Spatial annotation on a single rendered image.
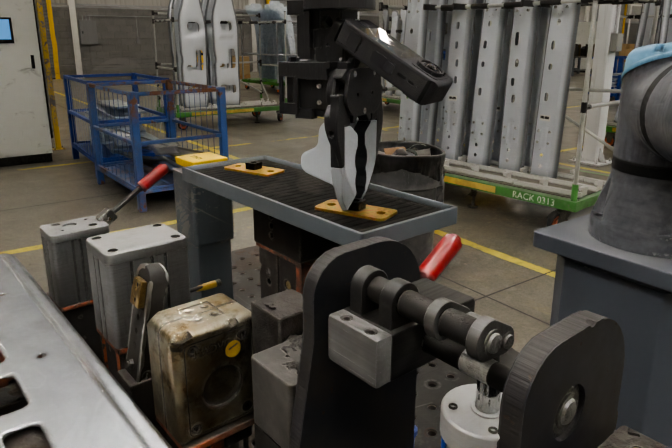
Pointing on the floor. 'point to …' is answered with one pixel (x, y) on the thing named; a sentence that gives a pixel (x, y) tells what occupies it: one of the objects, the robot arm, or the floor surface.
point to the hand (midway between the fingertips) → (356, 196)
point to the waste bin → (412, 179)
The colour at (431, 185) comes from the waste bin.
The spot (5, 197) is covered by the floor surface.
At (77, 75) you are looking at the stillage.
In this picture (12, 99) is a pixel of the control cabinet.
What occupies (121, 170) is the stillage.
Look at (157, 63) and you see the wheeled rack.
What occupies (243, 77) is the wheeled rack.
